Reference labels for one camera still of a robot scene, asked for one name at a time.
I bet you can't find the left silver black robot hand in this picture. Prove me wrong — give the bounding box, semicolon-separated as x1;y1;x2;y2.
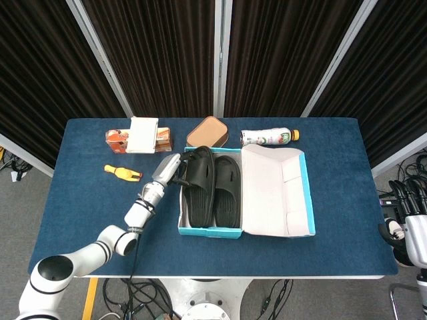
151;151;201;187

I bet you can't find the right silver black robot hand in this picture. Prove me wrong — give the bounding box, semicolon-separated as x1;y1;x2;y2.
378;179;427;268

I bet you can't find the black slipper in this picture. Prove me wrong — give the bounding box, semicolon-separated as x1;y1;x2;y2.
179;145;217;228
213;155;243;228

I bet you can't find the white flat box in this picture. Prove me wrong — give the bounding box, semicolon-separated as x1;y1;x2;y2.
126;116;159;155

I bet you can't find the black floor power box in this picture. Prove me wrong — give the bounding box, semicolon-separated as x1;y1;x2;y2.
379;196;403;221

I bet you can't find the brown oval container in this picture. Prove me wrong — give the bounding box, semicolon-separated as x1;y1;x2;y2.
185;115;229;148

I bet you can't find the open light blue shoe box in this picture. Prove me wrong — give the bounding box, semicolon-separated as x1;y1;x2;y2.
177;143;316;239

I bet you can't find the yellow rubber chicken toy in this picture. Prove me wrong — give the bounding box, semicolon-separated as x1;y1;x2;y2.
103;164;143;183

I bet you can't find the orange snack carton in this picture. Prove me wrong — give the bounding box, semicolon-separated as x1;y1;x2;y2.
105;127;174;155

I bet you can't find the metal chair leg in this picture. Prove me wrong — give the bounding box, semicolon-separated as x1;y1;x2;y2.
389;283;427;320

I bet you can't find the dark blue table mat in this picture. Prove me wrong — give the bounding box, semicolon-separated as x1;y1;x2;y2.
27;117;400;277

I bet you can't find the white bottle with yellow cap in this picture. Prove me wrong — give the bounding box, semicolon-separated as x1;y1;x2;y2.
240;128;300;148

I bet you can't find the dark pleated curtain panel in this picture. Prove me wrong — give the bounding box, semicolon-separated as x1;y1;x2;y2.
0;0;128;169
308;0;427;168
81;0;216;118
224;0;364;118

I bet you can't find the yellow floor tape strip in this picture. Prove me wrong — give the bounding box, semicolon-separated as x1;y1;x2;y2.
81;277;100;320

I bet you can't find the black floor cable bundle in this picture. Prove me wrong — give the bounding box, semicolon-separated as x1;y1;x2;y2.
101;278;175;320
256;279;294;315
0;146;34;183
376;153;427;201

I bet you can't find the grey partition frame post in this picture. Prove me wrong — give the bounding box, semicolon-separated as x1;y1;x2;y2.
65;0;134;118
370;131;427;178
0;133;55;178
300;0;380;118
213;0;233;118

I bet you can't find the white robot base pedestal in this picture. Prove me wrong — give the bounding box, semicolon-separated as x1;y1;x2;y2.
156;278;254;320

